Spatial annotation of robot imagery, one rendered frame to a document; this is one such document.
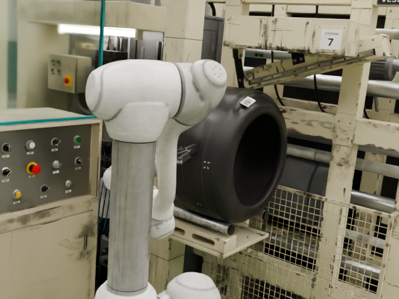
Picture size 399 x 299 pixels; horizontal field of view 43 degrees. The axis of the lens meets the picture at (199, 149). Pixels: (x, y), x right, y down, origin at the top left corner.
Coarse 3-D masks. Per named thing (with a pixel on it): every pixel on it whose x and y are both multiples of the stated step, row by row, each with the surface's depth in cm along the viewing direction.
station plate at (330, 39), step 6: (324, 30) 205; (330, 30) 204; (336, 30) 202; (342, 30) 201; (324, 36) 206; (330, 36) 204; (336, 36) 203; (324, 42) 206; (330, 42) 204; (336, 42) 203; (324, 48) 206; (330, 48) 205; (336, 48) 203
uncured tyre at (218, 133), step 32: (224, 96) 202; (256, 96) 204; (192, 128) 198; (224, 128) 192; (256, 128) 240; (192, 160) 195; (224, 160) 191; (256, 160) 242; (192, 192) 201; (224, 192) 195; (256, 192) 235
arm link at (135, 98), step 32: (128, 64) 108; (160, 64) 112; (96, 96) 106; (128, 96) 106; (160, 96) 109; (128, 128) 109; (160, 128) 113; (128, 160) 112; (128, 192) 114; (128, 224) 115; (128, 256) 117; (128, 288) 119
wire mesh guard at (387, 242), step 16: (304, 192) 235; (272, 208) 248; (352, 208) 222; (368, 208) 218; (272, 224) 249; (304, 240) 239; (320, 256) 234; (368, 256) 220; (384, 256) 215; (256, 272) 258; (288, 272) 246; (320, 272) 236; (384, 272) 217; (240, 288) 265; (368, 288) 222
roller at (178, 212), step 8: (176, 208) 222; (176, 216) 222; (184, 216) 218; (192, 216) 216; (200, 216) 214; (200, 224) 214; (208, 224) 210; (216, 224) 208; (224, 224) 206; (224, 232) 206; (232, 232) 206
